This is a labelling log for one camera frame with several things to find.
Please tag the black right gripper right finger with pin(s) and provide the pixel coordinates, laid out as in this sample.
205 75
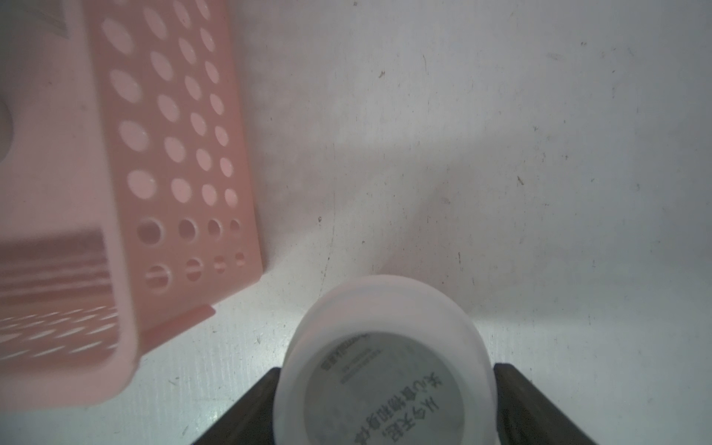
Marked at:
525 416

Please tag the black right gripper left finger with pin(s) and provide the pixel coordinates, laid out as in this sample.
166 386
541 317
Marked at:
250 420

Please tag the yogurt cup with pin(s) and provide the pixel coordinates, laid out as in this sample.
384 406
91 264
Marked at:
386 360

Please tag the pink perforated plastic basket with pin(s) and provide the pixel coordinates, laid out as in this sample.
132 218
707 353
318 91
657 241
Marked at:
127 210

